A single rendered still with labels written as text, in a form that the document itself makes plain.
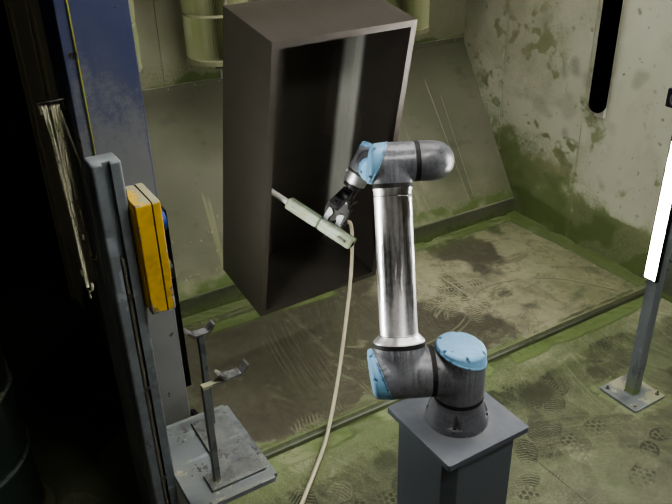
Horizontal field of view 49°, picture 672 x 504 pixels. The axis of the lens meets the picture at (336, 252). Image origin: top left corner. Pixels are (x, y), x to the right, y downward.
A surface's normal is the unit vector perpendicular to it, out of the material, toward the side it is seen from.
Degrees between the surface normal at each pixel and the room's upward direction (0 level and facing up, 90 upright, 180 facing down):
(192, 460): 0
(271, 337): 0
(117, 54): 90
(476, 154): 57
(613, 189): 90
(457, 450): 0
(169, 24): 90
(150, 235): 90
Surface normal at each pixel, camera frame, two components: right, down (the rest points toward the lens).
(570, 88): -0.85, 0.26
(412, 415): -0.02, -0.88
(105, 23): 0.52, 0.40
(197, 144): 0.43, -0.15
